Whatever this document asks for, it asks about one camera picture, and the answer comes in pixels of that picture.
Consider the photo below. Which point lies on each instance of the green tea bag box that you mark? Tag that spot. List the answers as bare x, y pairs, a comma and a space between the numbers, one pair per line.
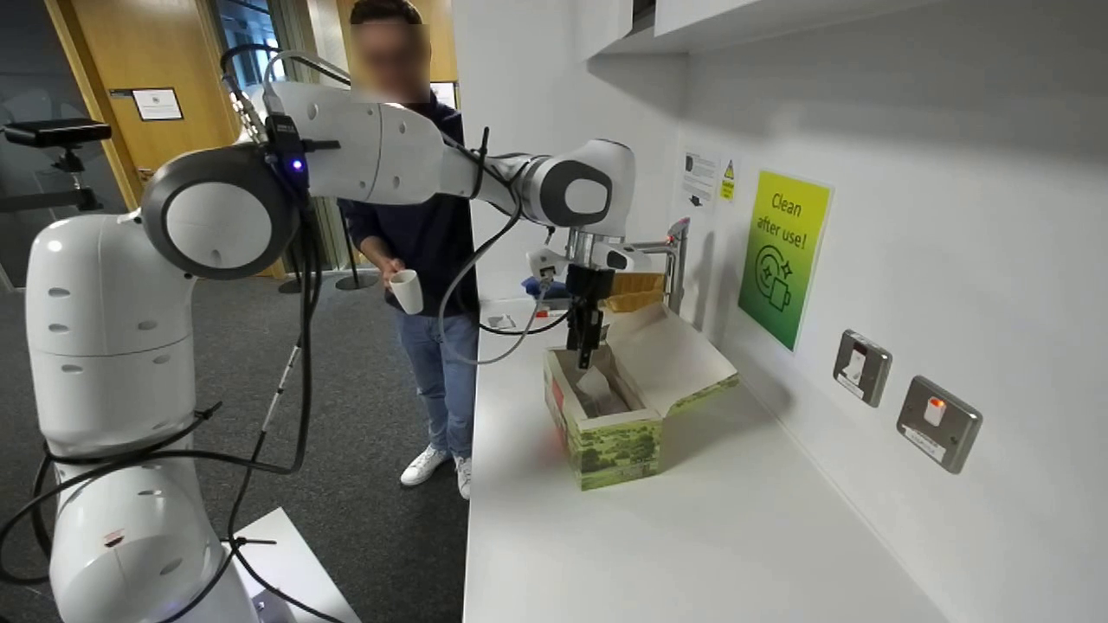
610, 445

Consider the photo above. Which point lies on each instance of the person's right forearm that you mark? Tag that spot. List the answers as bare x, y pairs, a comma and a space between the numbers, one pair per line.
370, 248

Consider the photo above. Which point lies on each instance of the wooden door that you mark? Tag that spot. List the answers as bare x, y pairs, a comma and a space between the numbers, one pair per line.
138, 55

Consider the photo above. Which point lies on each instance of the white upper cabinet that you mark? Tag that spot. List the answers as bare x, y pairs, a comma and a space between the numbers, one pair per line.
739, 23

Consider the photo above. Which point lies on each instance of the black camera on stand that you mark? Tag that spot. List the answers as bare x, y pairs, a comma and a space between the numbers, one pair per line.
57, 131

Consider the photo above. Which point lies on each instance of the white door sign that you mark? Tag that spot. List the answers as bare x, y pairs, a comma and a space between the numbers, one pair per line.
156, 106

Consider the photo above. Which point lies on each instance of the white notice label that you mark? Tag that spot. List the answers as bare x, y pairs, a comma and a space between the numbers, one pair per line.
700, 173

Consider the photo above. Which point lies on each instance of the person's right hand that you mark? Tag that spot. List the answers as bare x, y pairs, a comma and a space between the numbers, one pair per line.
393, 270

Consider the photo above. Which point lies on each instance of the blue cloth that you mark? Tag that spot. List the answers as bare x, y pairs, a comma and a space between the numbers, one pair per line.
542, 294

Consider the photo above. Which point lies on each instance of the green clean after use poster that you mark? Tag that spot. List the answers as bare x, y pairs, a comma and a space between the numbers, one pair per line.
782, 261

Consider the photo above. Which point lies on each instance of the person in navy sweater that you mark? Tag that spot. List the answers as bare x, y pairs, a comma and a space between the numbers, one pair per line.
433, 248

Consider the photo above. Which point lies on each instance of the yellow warning sticker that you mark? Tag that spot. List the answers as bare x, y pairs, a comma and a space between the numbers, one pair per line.
728, 180

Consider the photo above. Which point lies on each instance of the white sneaker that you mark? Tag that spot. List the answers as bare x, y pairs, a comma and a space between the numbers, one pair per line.
421, 466
460, 475

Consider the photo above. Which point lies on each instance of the chrome tap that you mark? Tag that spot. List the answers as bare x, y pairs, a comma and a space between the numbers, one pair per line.
668, 261

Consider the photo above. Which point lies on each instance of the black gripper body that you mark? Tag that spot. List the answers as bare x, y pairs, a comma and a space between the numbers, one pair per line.
587, 289

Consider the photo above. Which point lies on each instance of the metal wall socket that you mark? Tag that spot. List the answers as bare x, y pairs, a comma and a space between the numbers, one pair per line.
939, 424
859, 369

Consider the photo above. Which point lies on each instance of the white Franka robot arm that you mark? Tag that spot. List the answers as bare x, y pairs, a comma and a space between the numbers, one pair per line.
115, 332

